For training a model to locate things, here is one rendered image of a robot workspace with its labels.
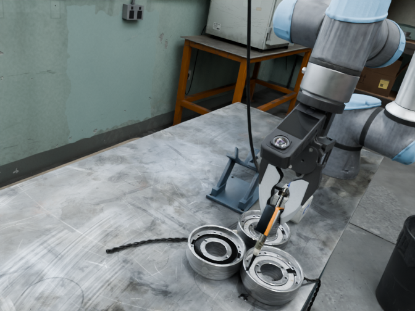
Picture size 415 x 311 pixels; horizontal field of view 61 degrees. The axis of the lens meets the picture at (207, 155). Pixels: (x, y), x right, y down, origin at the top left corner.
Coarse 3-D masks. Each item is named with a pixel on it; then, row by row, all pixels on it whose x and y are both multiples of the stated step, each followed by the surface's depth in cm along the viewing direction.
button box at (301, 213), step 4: (288, 188) 84; (276, 196) 81; (288, 196) 81; (312, 196) 83; (276, 200) 81; (284, 200) 80; (308, 200) 81; (284, 204) 80; (304, 204) 79; (308, 204) 82; (284, 208) 80; (304, 208) 79; (308, 208) 84; (300, 212) 78; (304, 212) 82; (296, 216) 79; (300, 216) 79; (292, 220) 80; (296, 220) 80; (300, 220) 81
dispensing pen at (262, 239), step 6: (282, 192) 58; (288, 192) 59; (282, 198) 58; (270, 204) 59; (276, 204) 58; (264, 210) 57; (270, 210) 57; (264, 216) 57; (270, 216) 57; (258, 222) 58; (264, 222) 57; (258, 228) 58; (264, 228) 57; (264, 234) 58; (258, 240) 59; (264, 240) 59; (258, 246) 59; (258, 252) 59; (252, 258) 59
